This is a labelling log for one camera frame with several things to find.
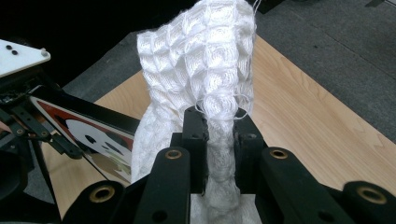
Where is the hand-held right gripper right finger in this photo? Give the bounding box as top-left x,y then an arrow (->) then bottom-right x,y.
233,107 -> 265,194

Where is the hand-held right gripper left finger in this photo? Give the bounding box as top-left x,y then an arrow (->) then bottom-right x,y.
170,105 -> 209,194

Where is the square panda picture board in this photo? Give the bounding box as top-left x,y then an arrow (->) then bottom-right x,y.
29,87 -> 141,185

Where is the white waffle cloth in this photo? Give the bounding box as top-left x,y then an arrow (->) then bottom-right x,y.
130,0 -> 263,224

